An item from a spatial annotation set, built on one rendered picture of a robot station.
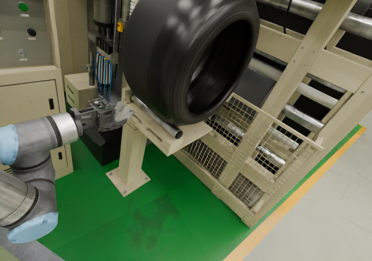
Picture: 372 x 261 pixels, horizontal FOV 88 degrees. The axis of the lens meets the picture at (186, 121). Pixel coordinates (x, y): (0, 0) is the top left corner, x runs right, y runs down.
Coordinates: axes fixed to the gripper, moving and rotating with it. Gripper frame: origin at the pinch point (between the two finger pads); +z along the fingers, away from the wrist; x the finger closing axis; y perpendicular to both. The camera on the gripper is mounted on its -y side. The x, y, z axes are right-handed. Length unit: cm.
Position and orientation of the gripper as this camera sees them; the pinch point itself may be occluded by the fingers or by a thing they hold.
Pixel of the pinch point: (130, 113)
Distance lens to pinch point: 74.7
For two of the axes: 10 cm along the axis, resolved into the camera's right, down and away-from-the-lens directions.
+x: -7.1, -5.6, 4.3
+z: 6.5, -2.9, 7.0
